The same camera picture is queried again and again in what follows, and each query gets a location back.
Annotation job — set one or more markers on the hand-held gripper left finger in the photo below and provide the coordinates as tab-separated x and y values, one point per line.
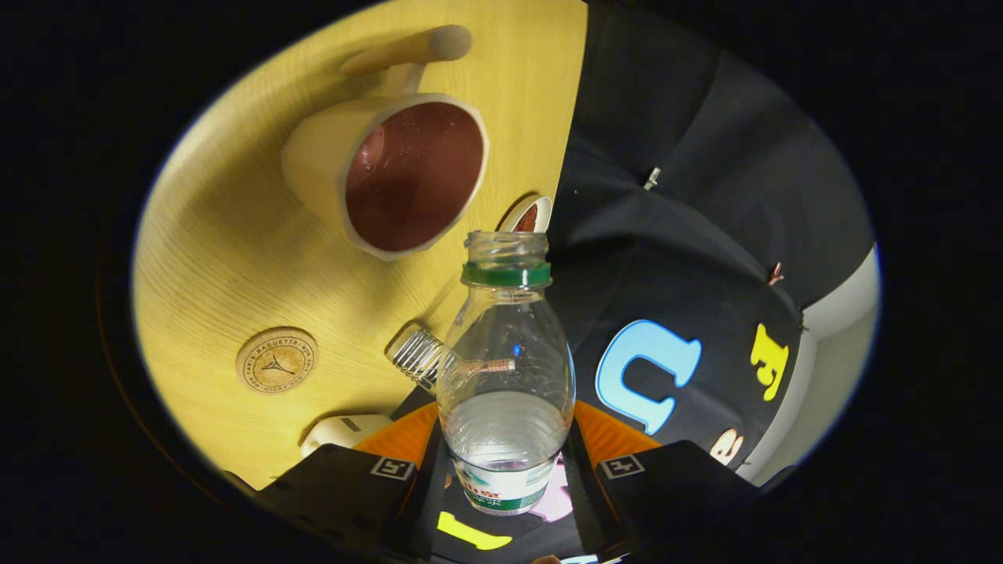
427	509

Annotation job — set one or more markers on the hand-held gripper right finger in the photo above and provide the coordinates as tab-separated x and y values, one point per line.
586	509

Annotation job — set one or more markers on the clear plastic juice bottle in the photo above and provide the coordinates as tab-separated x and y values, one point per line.
505	439

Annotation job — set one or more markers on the round cork coaster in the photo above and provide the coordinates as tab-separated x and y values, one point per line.
277	360

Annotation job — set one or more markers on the white toaster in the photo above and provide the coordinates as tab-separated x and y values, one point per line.
337	431

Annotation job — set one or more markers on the black backdrop cloth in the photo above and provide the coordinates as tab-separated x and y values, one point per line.
666	235

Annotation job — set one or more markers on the brown food piece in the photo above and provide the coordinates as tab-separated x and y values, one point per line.
526	219

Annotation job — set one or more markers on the white round plate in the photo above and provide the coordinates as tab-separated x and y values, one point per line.
509	219

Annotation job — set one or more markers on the small red clip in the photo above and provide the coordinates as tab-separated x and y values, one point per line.
776	274

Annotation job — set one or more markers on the wooden table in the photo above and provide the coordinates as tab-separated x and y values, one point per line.
219	258

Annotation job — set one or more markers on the small white clip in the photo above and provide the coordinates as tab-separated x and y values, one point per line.
652	178

